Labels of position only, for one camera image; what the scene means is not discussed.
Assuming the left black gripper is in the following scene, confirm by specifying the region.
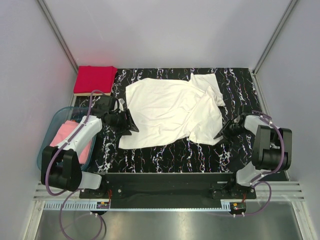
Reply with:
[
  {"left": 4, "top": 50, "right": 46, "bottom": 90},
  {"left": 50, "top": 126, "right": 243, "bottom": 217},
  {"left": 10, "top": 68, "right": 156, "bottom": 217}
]
[{"left": 107, "top": 109, "right": 139, "bottom": 136}]

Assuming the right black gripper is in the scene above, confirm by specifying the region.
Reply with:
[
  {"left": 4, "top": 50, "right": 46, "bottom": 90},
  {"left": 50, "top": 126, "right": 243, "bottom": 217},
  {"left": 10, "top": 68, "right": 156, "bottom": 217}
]
[{"left": 214, "top": 119, "right": 249, "bottom": 145}]

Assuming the white t shirt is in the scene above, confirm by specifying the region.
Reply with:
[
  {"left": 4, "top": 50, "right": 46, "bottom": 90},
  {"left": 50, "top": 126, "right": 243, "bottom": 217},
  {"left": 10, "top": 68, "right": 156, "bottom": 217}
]
[{"left": 118, "top": 73, "right": 225, "bottom": 150}]

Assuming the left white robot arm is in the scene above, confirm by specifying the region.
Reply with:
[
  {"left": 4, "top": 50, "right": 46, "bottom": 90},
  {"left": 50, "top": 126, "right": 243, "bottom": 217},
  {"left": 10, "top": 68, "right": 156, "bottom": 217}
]
[{"left": 41, "top": 96, "right": 139, "bottom": 198}]

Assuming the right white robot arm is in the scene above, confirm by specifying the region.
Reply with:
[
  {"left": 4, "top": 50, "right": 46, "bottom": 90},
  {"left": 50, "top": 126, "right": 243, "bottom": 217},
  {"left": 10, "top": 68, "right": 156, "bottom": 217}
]
[{"left": 214, "top": 111, "right": 292, "bottom": 199}]

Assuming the black marble pattern mat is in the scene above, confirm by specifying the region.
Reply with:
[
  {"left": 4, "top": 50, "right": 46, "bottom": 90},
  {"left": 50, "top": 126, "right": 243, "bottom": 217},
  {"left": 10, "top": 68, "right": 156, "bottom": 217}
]
[{"left": 88, "top": 68, "right": 262, "bottom": 173}]

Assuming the folded beige t shirt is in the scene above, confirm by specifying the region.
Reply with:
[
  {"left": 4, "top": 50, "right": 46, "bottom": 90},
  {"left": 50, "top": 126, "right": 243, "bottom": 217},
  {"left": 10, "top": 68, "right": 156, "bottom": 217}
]
[{"left": 73, "top": 91, "right": 111, "bottom": 97}]

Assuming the teal plastic basket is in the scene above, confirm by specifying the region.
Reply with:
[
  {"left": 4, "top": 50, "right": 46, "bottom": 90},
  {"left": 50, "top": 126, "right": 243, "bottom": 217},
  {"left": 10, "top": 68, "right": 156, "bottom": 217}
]
[{"left": 37, "top": 106, "right": 96, "bottom": 172}]

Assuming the folded red t shirt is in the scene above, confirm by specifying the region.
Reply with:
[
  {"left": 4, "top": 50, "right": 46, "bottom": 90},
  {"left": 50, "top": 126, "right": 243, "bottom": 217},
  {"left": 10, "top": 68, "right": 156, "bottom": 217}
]
[{"left": 73, "top": 65, "right": 118, "bottom": 93}]

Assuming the pink t shirt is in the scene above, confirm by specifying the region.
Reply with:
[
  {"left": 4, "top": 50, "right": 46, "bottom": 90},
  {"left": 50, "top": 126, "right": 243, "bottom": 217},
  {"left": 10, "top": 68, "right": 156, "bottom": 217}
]
[{"left": 48, "top": 119, "right": 95, "bottom": 166}]

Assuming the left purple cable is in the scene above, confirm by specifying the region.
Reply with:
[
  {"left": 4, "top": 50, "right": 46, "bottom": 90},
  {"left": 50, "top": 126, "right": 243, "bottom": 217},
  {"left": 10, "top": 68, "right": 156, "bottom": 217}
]
[{"left": 46, "top": 89, "right": 108, "bottom": 240}]

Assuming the purple cable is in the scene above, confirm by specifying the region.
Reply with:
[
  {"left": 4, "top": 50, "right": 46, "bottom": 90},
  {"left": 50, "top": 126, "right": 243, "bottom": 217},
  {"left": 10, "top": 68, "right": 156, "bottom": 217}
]
[
  {"left": 46, "top": 89, "right": 108, "bottom": 240},
  {"left": 204, "top": 109, "right": 288, "bottom": 217}
]

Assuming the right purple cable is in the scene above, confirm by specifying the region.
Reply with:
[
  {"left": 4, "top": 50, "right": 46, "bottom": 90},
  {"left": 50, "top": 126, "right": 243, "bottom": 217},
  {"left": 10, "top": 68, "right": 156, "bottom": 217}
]
[{"left": 204, "top": 109, "right": 288, "bottom": 217}]

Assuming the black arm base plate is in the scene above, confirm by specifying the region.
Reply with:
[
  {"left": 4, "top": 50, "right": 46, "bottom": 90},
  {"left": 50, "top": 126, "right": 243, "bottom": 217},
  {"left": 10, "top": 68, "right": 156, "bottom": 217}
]
[{"left": 79, "top": 173, "right": 257, "bottom": 206}]

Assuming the grey slotted cable duct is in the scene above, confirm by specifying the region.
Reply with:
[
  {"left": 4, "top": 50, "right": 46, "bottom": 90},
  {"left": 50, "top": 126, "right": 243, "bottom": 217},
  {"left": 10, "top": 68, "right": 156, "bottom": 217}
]
[{"left": 44, "top": 200, "right": 247, "bottom": 215}]

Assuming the right aluminium frame post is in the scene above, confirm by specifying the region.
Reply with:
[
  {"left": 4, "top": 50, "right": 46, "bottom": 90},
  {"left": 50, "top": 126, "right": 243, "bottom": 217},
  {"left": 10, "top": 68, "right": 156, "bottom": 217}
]
[{"left": 252, "top": 0, "right": 300, "bottom": 75}]

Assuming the aluminium frame post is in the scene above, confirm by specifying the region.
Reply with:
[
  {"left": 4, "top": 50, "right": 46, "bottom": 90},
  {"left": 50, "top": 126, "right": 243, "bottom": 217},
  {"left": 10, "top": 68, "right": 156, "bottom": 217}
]
[
  {"left": 252, "top": 0, "right": 300, "bottom": 75},
  {"left": 36, "top": 0, "right": 79, "bottom": 73}
]

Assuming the left aluminium frame post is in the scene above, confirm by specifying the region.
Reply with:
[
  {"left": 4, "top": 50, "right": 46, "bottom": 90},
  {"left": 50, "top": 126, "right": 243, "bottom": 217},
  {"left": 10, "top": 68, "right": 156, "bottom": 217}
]
[{"left": 36, "top": 0, "right": 79, "bottom": 73}]

